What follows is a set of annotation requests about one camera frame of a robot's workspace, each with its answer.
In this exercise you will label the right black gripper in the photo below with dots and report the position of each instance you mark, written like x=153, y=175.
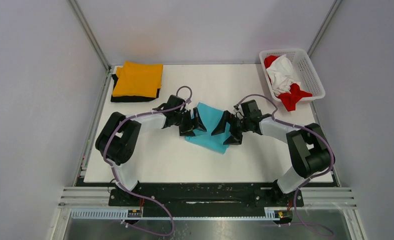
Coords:
x=236, y=138

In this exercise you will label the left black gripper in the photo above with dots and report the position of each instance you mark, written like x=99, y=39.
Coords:
x=187, y=130

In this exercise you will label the teal t shirt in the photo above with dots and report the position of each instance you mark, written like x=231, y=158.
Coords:
x=210, y=117

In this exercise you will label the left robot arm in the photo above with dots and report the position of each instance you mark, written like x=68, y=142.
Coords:
x=118, y=138

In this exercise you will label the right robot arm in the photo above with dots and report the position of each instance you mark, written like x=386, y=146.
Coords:
x=309, y=151

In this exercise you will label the red t shirt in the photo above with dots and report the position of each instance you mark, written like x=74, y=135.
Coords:
x=289, y=100

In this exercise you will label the orange folded t shirt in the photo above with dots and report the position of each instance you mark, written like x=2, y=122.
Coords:
x=138, y=68

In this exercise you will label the white t shirt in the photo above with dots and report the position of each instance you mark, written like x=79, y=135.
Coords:
x=281, y=74

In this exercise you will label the black folded t shirt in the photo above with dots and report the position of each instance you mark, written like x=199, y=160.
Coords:
x=134, y=98

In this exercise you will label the white plastic basket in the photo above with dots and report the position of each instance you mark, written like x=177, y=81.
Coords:
x=303, y=69

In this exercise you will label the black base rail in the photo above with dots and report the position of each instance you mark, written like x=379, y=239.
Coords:
x=205, y=199

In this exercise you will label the right aluminium frame post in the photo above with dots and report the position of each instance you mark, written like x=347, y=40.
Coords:
x=324, y=26

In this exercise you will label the aluminium frame post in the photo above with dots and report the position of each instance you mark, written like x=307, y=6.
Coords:
x=324, y=26
x=77, y=11

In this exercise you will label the left aluminium frame post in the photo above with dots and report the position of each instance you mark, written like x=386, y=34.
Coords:
x=77, y=11

